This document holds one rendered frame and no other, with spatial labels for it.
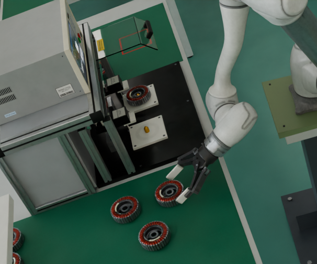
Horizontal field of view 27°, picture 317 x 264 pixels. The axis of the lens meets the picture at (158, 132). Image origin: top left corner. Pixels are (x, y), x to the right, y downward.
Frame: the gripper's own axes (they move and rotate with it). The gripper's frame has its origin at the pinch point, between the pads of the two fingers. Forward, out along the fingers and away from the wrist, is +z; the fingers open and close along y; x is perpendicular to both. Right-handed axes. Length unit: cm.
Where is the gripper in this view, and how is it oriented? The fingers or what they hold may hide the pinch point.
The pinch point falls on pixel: (175, 188)
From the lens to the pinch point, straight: 244.4
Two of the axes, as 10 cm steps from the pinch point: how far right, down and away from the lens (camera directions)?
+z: -6.4, 7.1, 3.0
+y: 2.5, 5.6, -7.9
